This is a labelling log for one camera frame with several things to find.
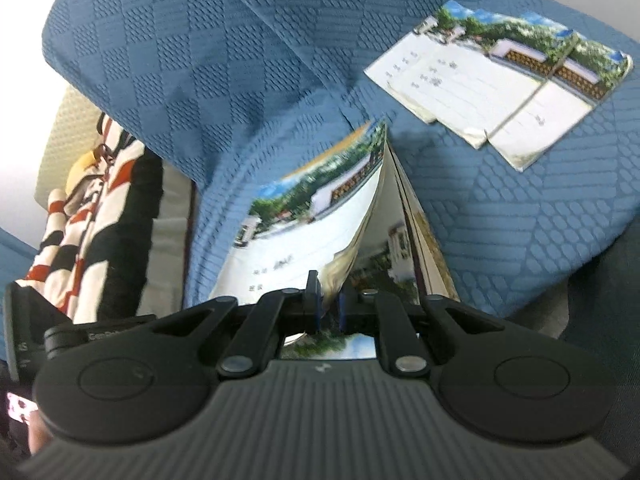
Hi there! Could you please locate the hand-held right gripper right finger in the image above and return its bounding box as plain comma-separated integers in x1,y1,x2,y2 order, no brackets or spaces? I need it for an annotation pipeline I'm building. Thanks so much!
337,287,507,380

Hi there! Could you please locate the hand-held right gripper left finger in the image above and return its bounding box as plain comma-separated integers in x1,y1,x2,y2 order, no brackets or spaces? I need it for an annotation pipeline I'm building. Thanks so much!
147,269,322,380

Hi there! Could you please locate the red white black striped cloth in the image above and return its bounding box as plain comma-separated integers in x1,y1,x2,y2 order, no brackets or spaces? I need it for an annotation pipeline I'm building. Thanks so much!
10,114,167,325

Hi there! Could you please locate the blue textured sofa cover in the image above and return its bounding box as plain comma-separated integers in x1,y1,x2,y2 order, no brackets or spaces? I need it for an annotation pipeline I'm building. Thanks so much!
0,0,640,331

